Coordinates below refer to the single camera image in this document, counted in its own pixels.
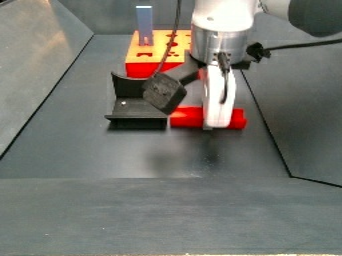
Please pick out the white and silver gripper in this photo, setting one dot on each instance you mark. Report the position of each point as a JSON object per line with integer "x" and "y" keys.
{"x": 220, "y": 29}

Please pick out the red arch bar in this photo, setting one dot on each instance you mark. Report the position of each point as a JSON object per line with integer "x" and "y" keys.
{"x": 189, "y": 117}

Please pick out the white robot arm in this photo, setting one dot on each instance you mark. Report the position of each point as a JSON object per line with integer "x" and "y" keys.
{"x": 317, "y": 17}

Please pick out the blue arch peg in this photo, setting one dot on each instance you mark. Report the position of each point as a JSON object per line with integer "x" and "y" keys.
{"x": 145, "y": 24}

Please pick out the black cradle fixture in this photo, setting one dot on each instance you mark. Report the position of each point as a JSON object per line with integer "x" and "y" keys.
{"x": 133, "y": 112}

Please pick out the orange shape-sorter block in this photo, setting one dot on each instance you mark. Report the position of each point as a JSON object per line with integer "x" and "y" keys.
{"x": 144, "y": 58}

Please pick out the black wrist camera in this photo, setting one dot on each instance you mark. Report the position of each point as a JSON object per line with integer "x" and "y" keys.
{"x": 165, "y": 88}

